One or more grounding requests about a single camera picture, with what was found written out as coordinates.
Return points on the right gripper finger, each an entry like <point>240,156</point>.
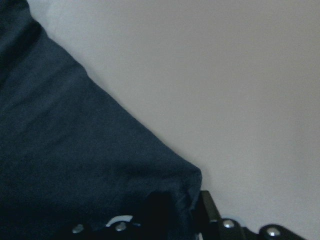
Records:
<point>212,226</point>

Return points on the black t-shirt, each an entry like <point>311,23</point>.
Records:
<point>71,155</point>

